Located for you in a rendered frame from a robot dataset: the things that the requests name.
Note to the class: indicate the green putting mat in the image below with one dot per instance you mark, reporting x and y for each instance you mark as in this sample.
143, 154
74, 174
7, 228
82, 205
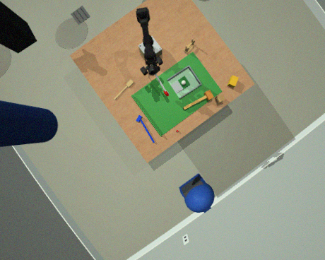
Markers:
165, 112

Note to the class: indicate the blue golf putter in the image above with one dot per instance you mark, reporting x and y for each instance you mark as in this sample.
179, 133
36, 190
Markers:
139, 119

